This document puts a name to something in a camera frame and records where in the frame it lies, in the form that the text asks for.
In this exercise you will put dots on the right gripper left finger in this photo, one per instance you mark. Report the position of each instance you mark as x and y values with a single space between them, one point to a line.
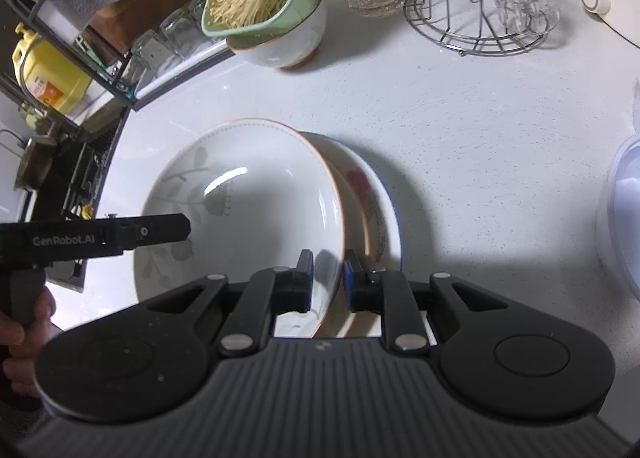
268 294

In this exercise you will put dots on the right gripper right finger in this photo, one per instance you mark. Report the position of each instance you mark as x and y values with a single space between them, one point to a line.
396 300

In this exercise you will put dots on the pink flower white plate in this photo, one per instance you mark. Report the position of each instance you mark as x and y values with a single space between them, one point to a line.
386 252

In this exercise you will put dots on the leaf pattern plate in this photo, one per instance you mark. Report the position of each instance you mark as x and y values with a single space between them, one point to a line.
340 322
256 193

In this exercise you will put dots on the pale blue bowl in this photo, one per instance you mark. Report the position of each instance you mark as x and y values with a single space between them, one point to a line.
617 220

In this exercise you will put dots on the person's left hand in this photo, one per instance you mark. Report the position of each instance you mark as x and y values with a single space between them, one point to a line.
25 344

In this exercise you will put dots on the black sink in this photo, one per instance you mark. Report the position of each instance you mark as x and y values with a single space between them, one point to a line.
74 183

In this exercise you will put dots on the yellow detergent jug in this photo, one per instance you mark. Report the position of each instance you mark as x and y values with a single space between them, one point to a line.
47 74

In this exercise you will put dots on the white bowl under colander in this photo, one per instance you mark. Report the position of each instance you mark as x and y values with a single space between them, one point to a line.
288 51

